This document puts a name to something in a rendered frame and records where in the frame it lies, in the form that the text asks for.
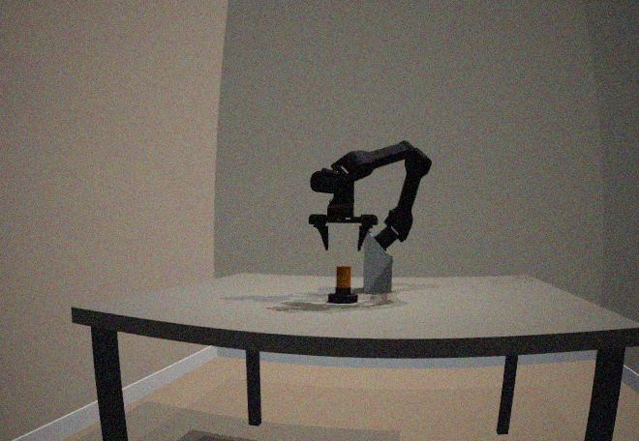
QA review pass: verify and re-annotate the orange cylinder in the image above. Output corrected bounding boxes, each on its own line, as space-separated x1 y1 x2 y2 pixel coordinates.
337 266 351 288

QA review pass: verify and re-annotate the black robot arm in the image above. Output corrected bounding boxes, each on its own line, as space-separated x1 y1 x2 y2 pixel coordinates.
310 141 432 250

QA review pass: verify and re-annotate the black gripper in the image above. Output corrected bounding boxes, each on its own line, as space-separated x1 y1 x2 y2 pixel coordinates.
309 194 378 250

